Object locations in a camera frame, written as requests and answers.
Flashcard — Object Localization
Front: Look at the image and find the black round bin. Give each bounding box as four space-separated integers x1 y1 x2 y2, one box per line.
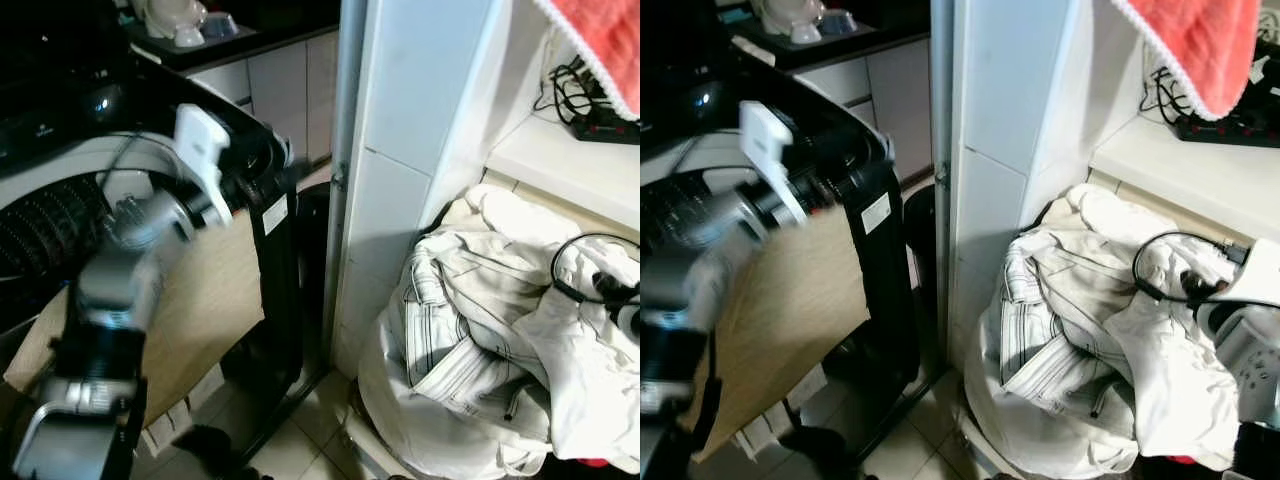
903 183 941 373

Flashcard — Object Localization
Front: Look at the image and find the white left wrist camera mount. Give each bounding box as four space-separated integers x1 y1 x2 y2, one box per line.
739 100 807 223
174 103 234 227

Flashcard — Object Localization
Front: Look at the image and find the white rounded kitchen pot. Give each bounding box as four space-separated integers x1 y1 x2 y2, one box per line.
133 0 211 47
750 0 827 45

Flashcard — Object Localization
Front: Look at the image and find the grey metal door frame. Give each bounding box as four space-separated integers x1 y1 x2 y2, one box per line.
924 0 958 373
322 0 369 379

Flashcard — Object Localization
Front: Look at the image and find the grey kitchen cabinet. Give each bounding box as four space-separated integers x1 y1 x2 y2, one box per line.
128 18 341 169
732 18 937 183

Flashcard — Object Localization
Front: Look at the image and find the tangled black power cable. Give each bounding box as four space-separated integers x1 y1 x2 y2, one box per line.
533 55 605 127
1140 65 1206 127

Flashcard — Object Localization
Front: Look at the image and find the red towel with white trim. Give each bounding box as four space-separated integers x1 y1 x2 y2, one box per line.
1110 0 1264 122
534 0 641 120

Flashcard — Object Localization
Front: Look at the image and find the white striped clothes pile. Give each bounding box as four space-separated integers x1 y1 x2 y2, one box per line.
358 184 641 477
963 184 1247 477

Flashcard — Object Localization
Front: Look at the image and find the beige cardboard panel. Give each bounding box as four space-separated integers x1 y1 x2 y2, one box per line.
690 205 873 463
4 205 267 433

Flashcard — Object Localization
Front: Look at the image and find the white laundry basket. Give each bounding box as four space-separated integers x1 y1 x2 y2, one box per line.
342 398 421 480
955 405 1011 480

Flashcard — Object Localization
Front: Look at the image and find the black power strip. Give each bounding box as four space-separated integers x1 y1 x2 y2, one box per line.
1173 110 1280 150
568 105 641 147

